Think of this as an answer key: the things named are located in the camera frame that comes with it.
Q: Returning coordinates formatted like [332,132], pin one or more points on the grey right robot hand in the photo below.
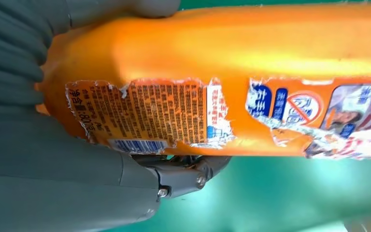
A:
[60,192]

